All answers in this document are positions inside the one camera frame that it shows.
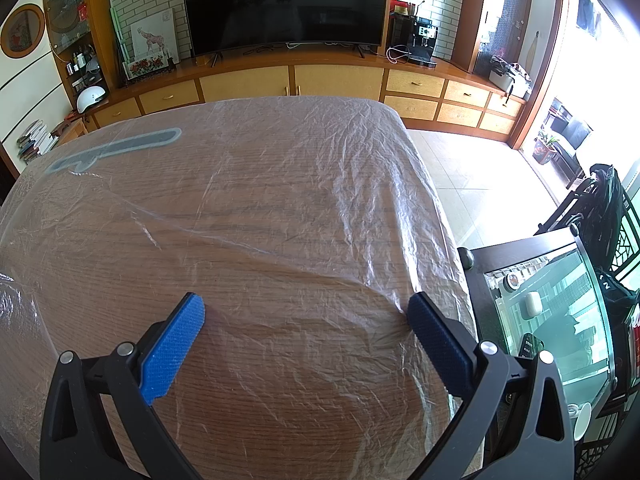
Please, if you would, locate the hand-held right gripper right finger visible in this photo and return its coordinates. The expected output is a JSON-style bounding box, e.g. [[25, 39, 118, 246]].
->
[[407, 291, 576, 480]]

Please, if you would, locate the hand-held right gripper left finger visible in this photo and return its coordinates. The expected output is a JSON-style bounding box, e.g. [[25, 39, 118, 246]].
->
[[39, 292, 206, 480]]

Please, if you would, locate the glass top dark table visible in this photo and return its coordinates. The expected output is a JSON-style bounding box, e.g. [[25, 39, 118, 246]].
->
[[457, 232, 631, 480]]

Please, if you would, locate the white cup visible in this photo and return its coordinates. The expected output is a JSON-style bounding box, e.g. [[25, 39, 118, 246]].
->
[[572, 402, 593, 441]]

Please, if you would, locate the grey flat strip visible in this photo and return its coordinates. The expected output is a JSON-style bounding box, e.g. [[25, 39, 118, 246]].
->
[[50, 127, 182, 176]]

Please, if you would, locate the potted plant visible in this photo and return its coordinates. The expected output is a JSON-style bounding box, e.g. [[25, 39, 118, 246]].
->
[[532, 132, 558, 166]]

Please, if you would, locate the small wooden side table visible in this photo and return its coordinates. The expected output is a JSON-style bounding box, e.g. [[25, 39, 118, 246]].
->
[[50, 119, 88, 146]]

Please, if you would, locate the stack of books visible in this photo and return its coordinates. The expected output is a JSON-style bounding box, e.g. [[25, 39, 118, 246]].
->
[[16, 120, 58, 163]]

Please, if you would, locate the dark sofa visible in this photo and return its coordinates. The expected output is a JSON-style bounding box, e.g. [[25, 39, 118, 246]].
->
[[542, 97, 593, 181]]

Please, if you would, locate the white helmet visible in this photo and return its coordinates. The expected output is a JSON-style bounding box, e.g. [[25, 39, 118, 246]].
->
[[76, 85, 108, 113]]

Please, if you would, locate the white storage box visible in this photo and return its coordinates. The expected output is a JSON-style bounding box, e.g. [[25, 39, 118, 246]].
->
[[487, 60, 533, 98]]

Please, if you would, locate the red flower picture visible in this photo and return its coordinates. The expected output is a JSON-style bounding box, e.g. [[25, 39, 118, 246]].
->
[[122, 55, 168, 81]]

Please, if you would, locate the wooden sideboard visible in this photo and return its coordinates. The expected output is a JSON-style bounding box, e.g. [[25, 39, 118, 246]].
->
[[75, 55, 528, 143]]

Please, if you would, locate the black coffee machine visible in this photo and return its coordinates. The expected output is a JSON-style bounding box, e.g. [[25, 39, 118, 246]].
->
[[407, 17, 440, 66]]

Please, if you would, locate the giraffe picture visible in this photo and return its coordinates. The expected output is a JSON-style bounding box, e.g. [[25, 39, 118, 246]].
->
[[131, 8, 180, 63]]

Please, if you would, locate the glass door display cabinet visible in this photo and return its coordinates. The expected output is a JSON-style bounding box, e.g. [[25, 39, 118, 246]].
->
[[472, 0, 566, 78]]

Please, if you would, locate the wooden shelf cabinet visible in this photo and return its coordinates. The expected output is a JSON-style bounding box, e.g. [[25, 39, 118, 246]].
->
[[42, 0, 116, 106]]

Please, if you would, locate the electric fan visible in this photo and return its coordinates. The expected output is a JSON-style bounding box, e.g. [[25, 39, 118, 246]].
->
[[47, 0, 83, 36]]

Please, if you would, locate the large black television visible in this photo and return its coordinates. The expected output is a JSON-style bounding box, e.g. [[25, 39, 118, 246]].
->
[[180, 0, 393, 58]]

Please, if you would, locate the hanging dark garment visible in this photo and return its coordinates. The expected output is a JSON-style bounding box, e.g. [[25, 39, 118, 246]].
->
[[577, 0, 601, 36]]

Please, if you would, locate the round framed wall picture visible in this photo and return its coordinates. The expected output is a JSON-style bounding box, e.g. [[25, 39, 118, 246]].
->
[[0, 3, 46, 59]]

